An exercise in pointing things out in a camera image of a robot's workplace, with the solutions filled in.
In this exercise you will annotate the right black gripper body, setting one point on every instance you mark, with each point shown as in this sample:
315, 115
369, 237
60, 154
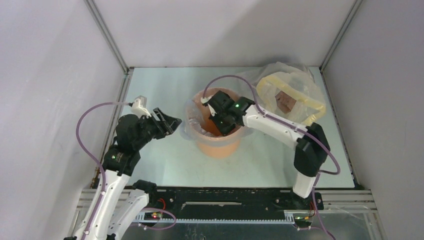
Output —
222, 117

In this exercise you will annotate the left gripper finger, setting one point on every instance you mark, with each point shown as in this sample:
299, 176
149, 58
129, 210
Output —
166, 130
166, 121

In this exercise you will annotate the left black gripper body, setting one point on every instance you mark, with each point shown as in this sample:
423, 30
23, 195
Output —
149, 130

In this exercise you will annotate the blue plastic trash bag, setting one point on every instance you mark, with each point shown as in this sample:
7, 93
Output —
199, 128

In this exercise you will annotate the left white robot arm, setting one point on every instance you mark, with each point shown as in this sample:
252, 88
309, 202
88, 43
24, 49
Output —
103, 221

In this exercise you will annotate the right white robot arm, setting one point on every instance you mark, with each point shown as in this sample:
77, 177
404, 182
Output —
308, 142

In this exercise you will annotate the orange plastic trash bin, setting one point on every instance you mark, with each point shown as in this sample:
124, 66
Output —
217, 152

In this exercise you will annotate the clear white plastic bag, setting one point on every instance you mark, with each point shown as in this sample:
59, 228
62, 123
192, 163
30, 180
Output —
265, 73

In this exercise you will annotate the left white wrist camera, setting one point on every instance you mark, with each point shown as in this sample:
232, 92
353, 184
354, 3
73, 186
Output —
138, 107

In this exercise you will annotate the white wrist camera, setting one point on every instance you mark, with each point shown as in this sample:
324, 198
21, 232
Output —
205, 102
138, 107

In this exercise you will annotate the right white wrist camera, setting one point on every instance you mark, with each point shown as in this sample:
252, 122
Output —
205, 102

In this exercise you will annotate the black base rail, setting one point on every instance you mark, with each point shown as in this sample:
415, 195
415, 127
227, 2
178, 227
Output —
232, 204

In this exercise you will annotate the aluminium frame front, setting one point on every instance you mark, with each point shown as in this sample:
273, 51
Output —
340, 202

